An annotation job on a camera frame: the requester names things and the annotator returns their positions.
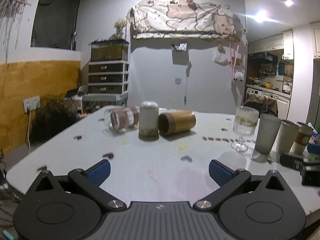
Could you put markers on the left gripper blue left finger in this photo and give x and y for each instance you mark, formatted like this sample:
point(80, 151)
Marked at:
point(87, 183)

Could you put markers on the beige metal tumbler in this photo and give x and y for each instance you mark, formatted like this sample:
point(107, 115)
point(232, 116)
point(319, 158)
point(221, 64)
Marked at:
point(286, 136)

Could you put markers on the white ceramic cup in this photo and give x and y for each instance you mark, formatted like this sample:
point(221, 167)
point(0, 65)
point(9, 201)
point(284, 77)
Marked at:
point(148, 121)

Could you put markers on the white wall power socket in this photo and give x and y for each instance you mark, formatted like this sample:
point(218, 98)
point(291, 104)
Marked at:
point(31, 104)

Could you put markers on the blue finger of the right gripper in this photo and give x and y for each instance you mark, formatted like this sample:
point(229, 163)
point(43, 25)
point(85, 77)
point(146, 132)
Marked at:
point(313, 148)

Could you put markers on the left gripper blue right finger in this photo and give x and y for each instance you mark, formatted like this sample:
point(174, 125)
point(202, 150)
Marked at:
point(231, 183)

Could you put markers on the clear glass with brown bands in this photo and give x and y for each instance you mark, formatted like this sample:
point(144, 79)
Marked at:
point(121, 118)

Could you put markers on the ribbed stemmed glass goblet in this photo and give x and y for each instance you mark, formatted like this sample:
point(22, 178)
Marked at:
point(245, 123)

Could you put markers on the frosted grey tumbler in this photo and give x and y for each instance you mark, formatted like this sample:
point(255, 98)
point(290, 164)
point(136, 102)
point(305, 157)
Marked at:
point(267, 132)

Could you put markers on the green printed can cup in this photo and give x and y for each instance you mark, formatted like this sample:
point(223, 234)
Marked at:
point(313, 156)

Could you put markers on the bamboo brown cup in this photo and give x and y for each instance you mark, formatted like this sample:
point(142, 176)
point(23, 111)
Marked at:
point(174, 122)

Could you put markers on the dried flower bouquet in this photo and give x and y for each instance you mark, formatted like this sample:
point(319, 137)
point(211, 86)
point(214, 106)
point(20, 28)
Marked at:
point(121, 28)

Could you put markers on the glass fish tank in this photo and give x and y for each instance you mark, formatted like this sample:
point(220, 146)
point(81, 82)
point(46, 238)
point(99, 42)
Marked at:
point(109, 50)

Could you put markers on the patterned fabric wall bundle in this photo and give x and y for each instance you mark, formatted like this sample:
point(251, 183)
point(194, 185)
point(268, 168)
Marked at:
point(180, 19)

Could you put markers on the cup with brown sleeve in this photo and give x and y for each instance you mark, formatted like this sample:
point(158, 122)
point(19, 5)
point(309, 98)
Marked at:
point(302, 138)

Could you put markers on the chair with draped clothes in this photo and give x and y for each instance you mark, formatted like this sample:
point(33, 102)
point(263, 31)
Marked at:
point(263, 104)

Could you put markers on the white plastic drawer unit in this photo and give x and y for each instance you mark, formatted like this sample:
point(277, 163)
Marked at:
point(108, 77)

